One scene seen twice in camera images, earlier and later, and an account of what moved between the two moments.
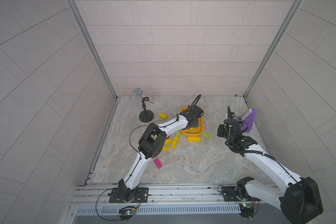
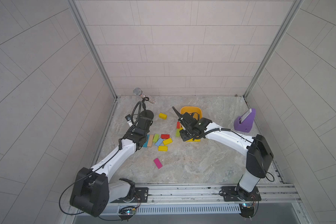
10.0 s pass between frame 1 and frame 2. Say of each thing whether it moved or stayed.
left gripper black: moved
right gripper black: moved
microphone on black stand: stayed
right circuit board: stayed
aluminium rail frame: stayed
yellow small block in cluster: stayed
